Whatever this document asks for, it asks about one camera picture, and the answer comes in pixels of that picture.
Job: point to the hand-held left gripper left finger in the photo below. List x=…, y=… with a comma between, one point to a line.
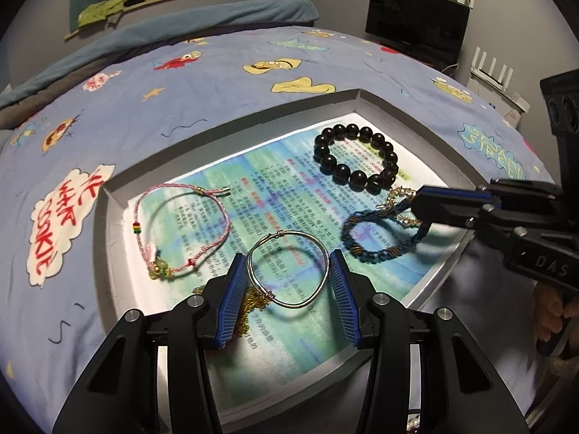
x=233, y=298

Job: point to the blue cartoon printed bed sheet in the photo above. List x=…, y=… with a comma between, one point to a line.
x=181, y=113

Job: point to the blue green printed paper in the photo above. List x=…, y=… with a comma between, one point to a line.
x=289, y=181

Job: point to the white router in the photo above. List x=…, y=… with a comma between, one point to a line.
x=491, y=80

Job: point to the white box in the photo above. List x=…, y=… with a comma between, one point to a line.
x=497, y=97

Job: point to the grey cardboard box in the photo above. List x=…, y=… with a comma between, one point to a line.
x=393, y=117

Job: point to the wooden window shelf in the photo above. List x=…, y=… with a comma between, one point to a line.
x=149, y=2

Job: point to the person's right hand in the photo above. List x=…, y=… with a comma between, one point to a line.
x=548, y=314

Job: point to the green cloth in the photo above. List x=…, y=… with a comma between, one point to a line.
x=104, y=9

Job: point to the teal blanket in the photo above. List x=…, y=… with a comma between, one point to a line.
x=203, y=16

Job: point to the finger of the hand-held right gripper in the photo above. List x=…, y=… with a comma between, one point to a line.
x=452, y=192
x=443, y=212

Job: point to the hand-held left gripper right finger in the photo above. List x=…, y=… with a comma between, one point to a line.
x=346, y=298

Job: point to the black monitor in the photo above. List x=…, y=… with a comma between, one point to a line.
x=416, y=18

